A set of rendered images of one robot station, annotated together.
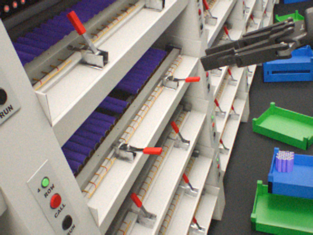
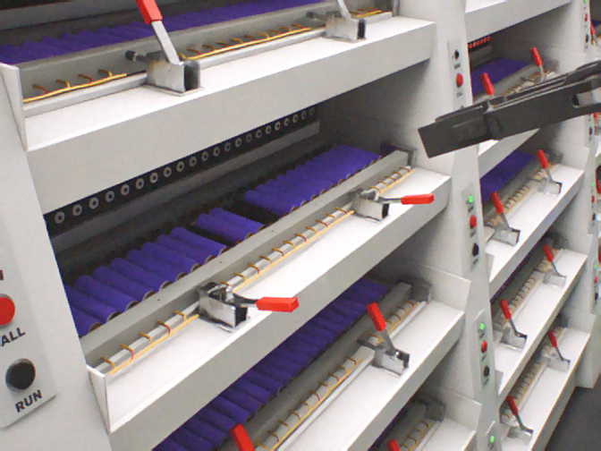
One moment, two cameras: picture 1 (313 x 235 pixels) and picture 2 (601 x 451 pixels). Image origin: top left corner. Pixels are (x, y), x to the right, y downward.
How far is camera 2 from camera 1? 0.17 m
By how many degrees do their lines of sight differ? 17
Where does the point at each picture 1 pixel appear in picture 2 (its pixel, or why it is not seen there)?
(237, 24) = (574, 156)
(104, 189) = (152, 370)
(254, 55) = (527, 107)
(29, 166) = not seen: outside the picture
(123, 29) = (260, 56)
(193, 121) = (430, 323)
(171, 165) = (354, 400)
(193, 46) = not seen: hidden behind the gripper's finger
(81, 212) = (67, 376)
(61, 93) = (77, 114)
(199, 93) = (450, 260)
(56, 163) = (21, 233)
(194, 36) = not seen: hidden behind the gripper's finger
